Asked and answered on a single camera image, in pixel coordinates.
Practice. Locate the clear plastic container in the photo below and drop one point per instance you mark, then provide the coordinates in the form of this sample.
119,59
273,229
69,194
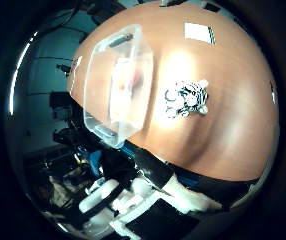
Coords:
118,85

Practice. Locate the white tiger plush toy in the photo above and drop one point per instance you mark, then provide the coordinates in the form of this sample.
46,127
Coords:
187,98

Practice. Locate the small black white marker tag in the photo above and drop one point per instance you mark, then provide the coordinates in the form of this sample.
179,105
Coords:
273,92

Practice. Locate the white paper marker sheet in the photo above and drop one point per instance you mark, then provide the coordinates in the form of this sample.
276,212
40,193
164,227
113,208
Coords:
199,32

